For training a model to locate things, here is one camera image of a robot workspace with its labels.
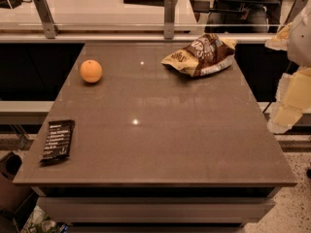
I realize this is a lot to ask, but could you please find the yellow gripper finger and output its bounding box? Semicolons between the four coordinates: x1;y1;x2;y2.
265;22;292;50
267;66;311;134

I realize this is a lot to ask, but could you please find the brown and cream chip bag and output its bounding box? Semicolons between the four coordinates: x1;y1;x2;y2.
161;33;237;78

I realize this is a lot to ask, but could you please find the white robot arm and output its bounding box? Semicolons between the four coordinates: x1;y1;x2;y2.
265;5;311;134

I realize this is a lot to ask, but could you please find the black rxbar chocolate bar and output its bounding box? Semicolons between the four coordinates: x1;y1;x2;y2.
40;119;75;163

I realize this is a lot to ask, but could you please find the person in dark clothes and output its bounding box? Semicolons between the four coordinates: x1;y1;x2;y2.
205;0;282;33

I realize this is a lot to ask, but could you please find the orange fruit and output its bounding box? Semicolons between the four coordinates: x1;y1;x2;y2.
80;60;103;83

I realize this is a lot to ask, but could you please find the glass barrier panel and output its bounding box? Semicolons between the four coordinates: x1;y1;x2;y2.
0;0;311;34

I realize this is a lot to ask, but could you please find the black device on counter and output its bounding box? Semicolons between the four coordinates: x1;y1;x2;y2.
0;0;32;9

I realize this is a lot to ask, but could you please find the green white snack package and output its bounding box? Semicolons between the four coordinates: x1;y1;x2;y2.
20;206;68;233

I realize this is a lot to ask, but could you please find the right metal glass bracket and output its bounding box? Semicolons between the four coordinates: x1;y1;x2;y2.
285;0;309;24

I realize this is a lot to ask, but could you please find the metal glass bracket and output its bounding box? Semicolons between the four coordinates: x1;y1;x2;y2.
285;0;309;24
33;0;58;39
163;0;177;39

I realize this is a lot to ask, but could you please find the middle metal glass bracket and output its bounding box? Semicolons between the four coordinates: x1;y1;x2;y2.
163;0;177;39

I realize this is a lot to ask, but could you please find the left metal glass bracket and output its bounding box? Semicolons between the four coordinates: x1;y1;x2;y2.
33;0;58;39

